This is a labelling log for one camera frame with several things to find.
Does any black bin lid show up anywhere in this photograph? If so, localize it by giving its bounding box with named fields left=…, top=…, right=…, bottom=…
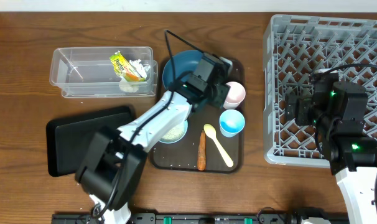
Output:
left=45, top=105, right=136, bottom=177

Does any pale yellow spoon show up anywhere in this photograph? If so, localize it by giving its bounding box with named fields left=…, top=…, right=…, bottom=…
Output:
left=203, top=124, right=234, bottom=167

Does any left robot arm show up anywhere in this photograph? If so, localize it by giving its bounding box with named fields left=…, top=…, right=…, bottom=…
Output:
left=75, top=53, right=233, bottom=223

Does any dark brown serving tray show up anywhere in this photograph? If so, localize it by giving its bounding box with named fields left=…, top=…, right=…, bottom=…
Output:
left=148, top=57, right=245, bottom=174

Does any small bowl with rice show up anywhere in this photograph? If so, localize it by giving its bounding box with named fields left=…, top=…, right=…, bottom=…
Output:
left=159, top=121, right=188, bottom=144

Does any pink cup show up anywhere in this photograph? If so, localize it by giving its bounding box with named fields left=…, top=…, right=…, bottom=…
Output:
left=223, top=82, right=246, bottom=110

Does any large blue bowl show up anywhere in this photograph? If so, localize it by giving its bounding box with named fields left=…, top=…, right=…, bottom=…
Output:
left=162, top=50, right=203, bottom=89

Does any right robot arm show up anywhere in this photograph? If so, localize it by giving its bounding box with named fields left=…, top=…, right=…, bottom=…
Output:
left=285, top=73, right=377, bottom=223

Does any grey dishwasher rack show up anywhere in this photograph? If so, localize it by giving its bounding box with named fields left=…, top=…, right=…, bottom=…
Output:
left=263, top=15, right=377, bottom=168

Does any black rail at table edge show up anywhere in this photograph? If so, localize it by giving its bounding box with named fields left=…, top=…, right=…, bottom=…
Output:
left=50, top=212, right=351, bottom=224

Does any clear plastic bin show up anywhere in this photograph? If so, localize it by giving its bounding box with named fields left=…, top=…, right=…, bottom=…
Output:
left=49, top=47, right=158, bottom=98

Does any green snack wrapper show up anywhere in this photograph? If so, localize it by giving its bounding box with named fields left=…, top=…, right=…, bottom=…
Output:
left=109, top=51, right=147, bottom=82

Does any orange carrot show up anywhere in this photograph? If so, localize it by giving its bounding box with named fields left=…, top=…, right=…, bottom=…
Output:
left=197, top=131, right=206, bottom=171

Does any light blue cup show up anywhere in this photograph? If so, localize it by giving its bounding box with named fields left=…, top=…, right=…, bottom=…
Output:
left=219, top=110, right=245, bottom=138

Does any crumpled white tissue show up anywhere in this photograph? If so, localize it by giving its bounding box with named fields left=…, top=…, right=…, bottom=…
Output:
left=119, top=59, right=150, bottom=93

